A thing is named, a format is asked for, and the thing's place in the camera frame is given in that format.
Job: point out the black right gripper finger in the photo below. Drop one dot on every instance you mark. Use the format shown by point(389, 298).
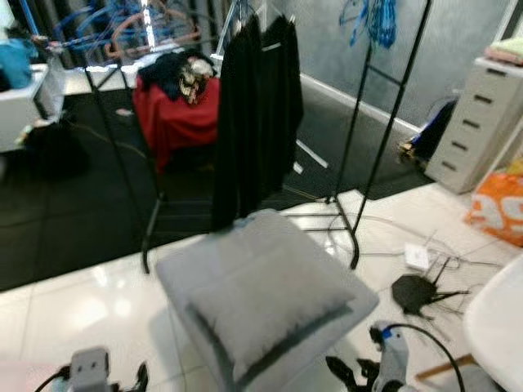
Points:
point(339, 370)

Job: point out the wooden chair leg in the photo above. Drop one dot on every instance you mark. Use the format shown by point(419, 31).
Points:
point(445, 367)

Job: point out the grey square pillow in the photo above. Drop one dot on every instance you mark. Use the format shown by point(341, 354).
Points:
point(270, 306)

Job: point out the white plastic chair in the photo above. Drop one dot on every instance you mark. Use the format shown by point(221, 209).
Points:
point(498, 327)

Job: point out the black router with antennas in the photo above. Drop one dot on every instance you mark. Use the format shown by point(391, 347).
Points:
point(415, 292)

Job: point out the white square adapter box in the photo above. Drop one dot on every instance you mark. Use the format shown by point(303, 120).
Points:
point(417, 256)

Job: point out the black metal clothes rack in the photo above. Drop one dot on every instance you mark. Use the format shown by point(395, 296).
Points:
point(350, 234)

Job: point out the black floor rug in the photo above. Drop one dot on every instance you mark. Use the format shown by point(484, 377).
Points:
point(65, 220)

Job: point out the orange white plastic bag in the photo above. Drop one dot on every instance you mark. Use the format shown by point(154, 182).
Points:
point(500, 208)

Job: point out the white flat strip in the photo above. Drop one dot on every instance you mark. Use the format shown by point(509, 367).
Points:
point(312, 153)

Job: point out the black bag on floor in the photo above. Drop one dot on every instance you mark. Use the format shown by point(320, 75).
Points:
point(53, 149)

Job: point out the dark bag beside cabinet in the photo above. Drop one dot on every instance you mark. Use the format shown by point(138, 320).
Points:
point(433, 131)

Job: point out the black hanging garment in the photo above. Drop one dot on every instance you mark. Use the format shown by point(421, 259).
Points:
point(253, 122)

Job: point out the red cloth covered stand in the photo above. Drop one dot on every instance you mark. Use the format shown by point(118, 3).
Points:
point(176, 118)

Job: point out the white drawer cabinet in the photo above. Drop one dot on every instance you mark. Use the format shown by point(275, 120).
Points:
point(478, 122)

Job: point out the white low cabinet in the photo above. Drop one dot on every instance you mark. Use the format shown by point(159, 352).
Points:
point(20, 110)

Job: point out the dark clothes pile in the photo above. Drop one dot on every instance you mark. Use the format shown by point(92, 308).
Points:
point(170, 72)

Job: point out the teal bag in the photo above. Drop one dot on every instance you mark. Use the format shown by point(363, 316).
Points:
point(16, 64)

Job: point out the blue hangers bunch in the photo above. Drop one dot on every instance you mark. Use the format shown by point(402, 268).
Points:
point(381, 23)

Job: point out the pink folded towels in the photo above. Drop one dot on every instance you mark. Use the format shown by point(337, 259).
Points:
point(507, 51)

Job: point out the blue and orange hangers heap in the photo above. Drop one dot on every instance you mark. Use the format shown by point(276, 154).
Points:
point(122, 24)

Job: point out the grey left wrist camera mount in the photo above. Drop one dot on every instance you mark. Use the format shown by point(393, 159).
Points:
point(90, 369)

